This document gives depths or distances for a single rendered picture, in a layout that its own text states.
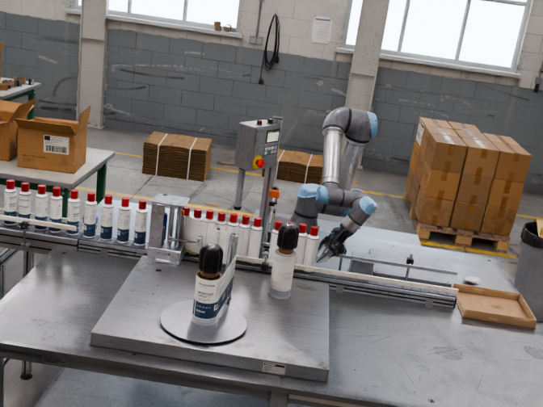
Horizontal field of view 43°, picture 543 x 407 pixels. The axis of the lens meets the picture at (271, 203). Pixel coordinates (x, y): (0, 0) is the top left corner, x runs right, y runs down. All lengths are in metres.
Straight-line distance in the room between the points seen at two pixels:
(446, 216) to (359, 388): 4.06
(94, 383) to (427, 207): 3.76
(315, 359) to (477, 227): 4.17
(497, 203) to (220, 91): 3.66
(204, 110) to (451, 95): 2.92
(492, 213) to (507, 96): 2.41
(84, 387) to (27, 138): 1.67
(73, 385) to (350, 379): 1.41
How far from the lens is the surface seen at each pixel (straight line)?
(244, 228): 2.95
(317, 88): 8.26
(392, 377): 2.48
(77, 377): 3.38
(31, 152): 4.37
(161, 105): 8.57
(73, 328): 2.53
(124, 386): 3.33
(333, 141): 3.05
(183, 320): 2.48
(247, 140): 2.87
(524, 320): 3.09
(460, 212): 6.31
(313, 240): 2.94
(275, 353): 2.38
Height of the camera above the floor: 2.09
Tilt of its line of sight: 18 degrees down
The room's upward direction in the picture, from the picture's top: 8 degrees clockwise
